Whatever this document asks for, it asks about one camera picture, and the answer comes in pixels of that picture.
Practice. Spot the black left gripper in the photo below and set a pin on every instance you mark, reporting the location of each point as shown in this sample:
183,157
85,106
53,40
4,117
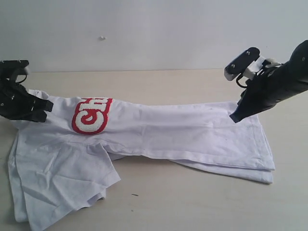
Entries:
17,104

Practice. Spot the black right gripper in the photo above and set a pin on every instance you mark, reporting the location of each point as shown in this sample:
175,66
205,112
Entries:
263,92

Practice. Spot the white t-shirt red lettering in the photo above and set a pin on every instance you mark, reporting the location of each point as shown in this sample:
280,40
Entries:
66,163

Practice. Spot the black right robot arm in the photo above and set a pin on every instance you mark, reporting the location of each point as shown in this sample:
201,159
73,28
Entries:
298,70

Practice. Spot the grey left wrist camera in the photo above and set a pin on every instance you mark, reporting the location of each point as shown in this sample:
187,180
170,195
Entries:
9,66

